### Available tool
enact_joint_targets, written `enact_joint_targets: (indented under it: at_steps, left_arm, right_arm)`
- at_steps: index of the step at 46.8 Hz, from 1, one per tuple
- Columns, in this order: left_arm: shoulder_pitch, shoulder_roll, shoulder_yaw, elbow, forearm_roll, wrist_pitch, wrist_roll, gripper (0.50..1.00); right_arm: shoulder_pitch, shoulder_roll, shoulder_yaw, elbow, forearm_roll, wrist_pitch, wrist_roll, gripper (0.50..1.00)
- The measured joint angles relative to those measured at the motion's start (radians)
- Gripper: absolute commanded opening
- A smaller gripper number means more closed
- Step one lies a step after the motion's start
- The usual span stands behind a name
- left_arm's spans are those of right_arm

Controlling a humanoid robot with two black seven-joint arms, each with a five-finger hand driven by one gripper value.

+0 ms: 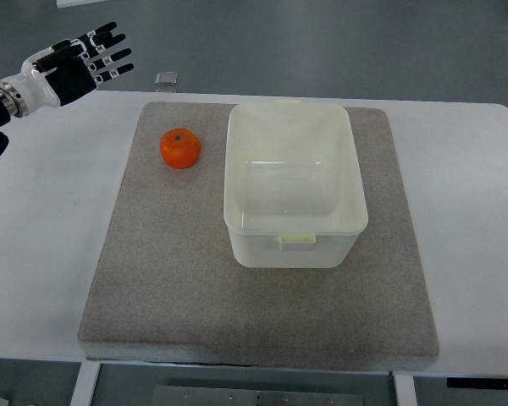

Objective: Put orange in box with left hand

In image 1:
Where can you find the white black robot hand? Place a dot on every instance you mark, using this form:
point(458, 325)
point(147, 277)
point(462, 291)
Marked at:
point(70, 69)

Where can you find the orange fruit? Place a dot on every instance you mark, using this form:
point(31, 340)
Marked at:
point(180, 148)

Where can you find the white plastic box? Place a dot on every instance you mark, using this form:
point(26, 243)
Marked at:
point(293, 190)

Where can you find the white object top edge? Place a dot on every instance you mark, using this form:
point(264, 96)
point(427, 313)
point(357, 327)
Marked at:
point(75, 3)

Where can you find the small clear floor plate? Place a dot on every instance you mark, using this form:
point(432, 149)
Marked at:
point(166, 79)

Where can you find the grey felt mat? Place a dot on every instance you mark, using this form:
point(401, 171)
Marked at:
point(167, 287)

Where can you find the white table leg left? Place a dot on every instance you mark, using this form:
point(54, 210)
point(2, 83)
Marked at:
point(85, 384)

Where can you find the white table leg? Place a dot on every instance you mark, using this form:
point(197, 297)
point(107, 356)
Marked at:
point(405, 390)
point(85, 384)

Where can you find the white table leg right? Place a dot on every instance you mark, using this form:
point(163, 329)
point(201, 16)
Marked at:
point(405, 390)

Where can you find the black control panel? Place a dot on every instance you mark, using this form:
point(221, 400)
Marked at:
point(477, 383)

